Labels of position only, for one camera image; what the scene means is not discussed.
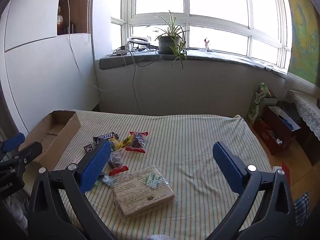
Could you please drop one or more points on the small clear candy packet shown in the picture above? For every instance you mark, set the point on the small clear candy packet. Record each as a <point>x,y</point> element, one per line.
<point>106,180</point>

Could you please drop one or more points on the white window frame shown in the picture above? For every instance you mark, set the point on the white window frame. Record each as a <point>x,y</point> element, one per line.
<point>186,17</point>

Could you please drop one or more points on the round yellow-green egg packet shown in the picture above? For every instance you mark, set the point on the round yellow-green egg packet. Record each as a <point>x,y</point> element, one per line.
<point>116,144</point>

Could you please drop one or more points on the white lace cloth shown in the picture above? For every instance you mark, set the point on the white lace cloth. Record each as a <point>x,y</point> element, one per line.
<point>308,110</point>

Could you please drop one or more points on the potted spider plant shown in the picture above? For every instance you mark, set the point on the potted spider plant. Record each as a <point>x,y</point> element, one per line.
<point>168,42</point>

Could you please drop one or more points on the black power strip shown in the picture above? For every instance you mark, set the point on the black power strip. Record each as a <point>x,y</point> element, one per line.
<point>146,49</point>

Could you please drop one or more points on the small red-edged clear date packet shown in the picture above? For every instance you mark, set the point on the small red-edged clear date packet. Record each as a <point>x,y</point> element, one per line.
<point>117,161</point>

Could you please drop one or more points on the small dark candy packet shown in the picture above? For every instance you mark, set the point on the small dark candy packet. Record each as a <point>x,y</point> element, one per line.
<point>88,148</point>

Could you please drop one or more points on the dark red open box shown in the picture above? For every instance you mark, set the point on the dark red open box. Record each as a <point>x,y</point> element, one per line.
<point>275,130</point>

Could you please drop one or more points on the small red-white figurine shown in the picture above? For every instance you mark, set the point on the small red-white figurine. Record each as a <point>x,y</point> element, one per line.
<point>206,44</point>

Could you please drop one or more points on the wooden shelf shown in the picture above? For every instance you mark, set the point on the wooden shelf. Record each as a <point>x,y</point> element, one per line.
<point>75,7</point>

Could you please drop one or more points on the striped bedsheet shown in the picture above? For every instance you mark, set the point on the striped bedsheet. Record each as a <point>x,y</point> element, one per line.
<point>190,142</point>

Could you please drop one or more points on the brown cardboard box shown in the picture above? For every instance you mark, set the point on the brown cardboard box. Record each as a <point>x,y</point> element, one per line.
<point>53,137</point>

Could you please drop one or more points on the tan vacuum-packed block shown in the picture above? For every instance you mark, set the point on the tan vacuum-packed block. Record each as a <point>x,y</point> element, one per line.
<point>142,192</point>

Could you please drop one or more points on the brown chocolate bar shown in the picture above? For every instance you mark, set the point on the brown chocolate bar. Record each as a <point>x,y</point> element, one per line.
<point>105,138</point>

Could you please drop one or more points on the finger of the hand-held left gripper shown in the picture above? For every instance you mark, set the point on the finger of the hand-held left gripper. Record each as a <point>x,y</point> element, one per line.
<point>13,141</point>
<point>31,151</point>

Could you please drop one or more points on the green snack bag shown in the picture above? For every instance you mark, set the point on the green snack bag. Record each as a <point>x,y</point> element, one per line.
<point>260,102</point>

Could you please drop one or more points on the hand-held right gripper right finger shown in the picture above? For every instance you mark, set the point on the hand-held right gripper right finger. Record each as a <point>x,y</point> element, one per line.
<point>227,165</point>

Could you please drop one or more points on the white power adapter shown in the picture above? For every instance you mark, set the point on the white power adapter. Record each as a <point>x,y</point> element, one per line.
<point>123,50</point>

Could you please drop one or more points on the white cabinet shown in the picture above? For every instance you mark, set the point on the white cabinet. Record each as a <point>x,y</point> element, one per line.
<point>45,67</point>

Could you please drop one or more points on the yellow candy packet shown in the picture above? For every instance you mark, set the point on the yellow candy packet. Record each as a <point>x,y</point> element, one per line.
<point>125,142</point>

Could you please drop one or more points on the wall map poster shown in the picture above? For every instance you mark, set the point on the wall map poster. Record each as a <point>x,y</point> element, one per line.
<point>303,35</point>

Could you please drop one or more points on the red and white card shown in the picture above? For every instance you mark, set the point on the red and white card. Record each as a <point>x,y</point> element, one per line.
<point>285,171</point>

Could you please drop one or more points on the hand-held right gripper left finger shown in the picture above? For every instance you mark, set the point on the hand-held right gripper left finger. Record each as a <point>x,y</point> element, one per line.
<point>96,166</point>

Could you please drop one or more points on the grey windowsill cushion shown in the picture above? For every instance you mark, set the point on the grey windowsill cushion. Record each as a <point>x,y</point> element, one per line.
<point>215,58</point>

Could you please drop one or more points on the large red-edged clear date packet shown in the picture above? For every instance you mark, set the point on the large red-edged clear date packet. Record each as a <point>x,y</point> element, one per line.
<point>137,142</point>

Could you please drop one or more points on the blue checked cloth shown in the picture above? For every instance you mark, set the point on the blue checked cloth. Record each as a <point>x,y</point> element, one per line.
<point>302,208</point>

